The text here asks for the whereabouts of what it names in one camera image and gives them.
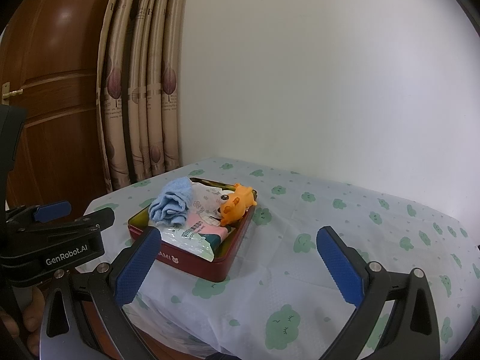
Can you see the pink and white tissue packet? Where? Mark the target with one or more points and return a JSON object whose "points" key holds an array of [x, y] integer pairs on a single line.
{"points": [[191, 238]]}

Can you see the person's left hand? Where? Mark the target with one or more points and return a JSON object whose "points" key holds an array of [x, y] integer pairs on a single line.
{"points": [[32, 318]]}

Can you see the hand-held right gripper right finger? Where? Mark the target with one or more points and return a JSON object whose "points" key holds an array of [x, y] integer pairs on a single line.
{"points": [[339, 266]]}

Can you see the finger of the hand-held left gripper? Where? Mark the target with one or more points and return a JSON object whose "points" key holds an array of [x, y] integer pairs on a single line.
{"points": [[90, 219], [52, 210]]}

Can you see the red tin box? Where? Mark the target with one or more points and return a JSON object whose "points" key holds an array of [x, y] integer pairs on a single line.
{"points": [[225, 258]]}

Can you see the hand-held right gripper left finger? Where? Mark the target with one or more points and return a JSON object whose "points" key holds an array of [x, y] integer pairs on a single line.
{"points": [[137, 266]]}

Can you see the orange squishy animal toy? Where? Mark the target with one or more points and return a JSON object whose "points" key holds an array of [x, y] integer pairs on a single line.
{"points": [[234, 206]]}

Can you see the beige patterned curtain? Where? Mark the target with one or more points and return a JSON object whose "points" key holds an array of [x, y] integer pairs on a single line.
{"points": [[142, 82]]}

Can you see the light blue small towel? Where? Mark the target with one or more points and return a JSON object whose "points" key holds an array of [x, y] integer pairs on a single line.
{"points": [[170, 202]]}

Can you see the clear printed packet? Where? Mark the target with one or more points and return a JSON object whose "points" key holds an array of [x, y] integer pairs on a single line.
{"points": [[208, 198]]}

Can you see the brown wooden door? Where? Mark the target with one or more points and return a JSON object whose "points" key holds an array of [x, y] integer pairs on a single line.
{"points": [[56, 82]]}

